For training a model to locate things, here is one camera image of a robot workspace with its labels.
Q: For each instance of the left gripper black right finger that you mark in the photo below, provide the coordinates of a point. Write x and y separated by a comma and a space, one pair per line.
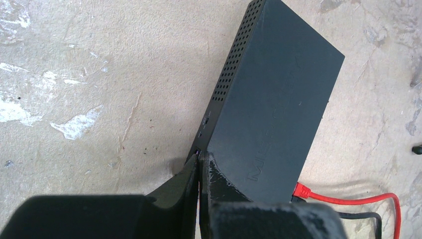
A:
225, 213

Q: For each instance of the small black cutters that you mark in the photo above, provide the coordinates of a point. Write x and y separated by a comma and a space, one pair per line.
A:
417, 150

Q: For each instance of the black network switch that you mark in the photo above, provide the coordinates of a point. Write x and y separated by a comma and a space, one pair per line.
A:
266, 107

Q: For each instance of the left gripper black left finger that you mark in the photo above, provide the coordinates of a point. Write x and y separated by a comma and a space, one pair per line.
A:
169, 212

